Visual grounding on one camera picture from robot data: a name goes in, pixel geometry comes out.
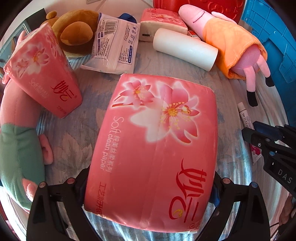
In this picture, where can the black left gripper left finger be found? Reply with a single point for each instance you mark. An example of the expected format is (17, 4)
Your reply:
(45, 219)

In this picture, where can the pig plush orange dress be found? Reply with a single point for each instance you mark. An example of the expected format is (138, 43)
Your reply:
(240, 54)

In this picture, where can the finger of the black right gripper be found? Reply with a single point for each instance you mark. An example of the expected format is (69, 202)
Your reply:
(264, 137)

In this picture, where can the brown teddy bear plush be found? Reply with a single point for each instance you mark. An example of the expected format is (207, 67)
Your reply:
(74, 30)

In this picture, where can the white paper roll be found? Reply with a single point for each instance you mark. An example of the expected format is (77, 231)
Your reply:
(186, 48)

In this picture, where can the small blue object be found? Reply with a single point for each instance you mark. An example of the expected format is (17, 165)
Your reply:
(127, 17)

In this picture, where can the red plastic toy suitcase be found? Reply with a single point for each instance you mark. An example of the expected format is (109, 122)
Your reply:
(233, 9)

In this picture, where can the blue plastic crate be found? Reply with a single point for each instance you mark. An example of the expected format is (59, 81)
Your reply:
(279, 43)

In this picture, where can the white plastic wipes packet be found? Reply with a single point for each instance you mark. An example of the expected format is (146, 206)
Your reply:
(114, 47)

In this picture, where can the pig plush green shirt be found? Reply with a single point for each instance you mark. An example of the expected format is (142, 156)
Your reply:
(24, 153)

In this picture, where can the large pink tissue pack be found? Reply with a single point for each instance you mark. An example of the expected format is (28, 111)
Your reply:
(154, 160)

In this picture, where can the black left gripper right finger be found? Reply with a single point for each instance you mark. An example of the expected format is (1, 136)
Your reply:
(251, 221)

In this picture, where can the small pink tissue pack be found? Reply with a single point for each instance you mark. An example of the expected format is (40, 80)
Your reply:
(152, 19)

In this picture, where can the pink tissue pack upright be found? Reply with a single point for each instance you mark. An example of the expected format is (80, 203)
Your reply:
(40, 68)

